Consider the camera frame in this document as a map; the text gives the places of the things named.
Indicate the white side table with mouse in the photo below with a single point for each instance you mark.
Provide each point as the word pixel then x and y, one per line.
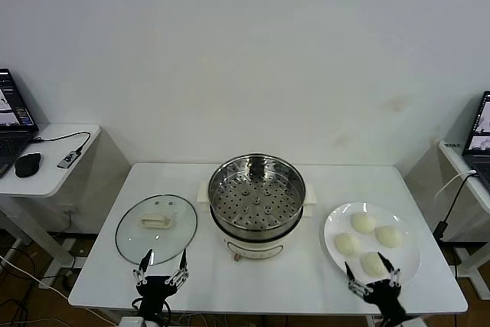
pixel 57 185

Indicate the white round plate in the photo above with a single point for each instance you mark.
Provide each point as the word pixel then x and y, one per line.
pixel 344 220

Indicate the stainless steel steamer basket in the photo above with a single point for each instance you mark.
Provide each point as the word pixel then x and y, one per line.
pixel 220 186

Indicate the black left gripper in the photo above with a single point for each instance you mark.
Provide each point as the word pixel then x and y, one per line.
pixel 155 292

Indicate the grey usb hub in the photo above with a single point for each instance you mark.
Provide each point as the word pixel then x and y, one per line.
pixel 69 159

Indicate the black laptop beside mouse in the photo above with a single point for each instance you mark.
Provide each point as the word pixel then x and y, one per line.
pixel 11 143

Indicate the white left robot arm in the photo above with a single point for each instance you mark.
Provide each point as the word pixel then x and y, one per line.
pixel 149 321

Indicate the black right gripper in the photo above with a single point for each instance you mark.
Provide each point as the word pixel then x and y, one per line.
pixel 384 296

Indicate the white electric cooker pot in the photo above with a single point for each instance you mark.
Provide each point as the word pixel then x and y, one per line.
pixel 254 247

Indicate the white steamed baozi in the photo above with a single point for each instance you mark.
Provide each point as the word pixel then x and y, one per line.
pixel 388 236
pixel 363 223
pixel 347 244
pixel 372 265

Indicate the white label sticker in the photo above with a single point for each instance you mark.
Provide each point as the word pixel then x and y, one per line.
pixel 453 145

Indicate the black computer mouse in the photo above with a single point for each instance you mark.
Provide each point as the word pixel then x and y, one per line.
pixel 27 165

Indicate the white side table with sticker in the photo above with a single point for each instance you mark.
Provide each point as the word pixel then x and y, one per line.
pixel 455 158

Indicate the round glass lid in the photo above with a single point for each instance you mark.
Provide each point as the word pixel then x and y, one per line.
pixel 155 223

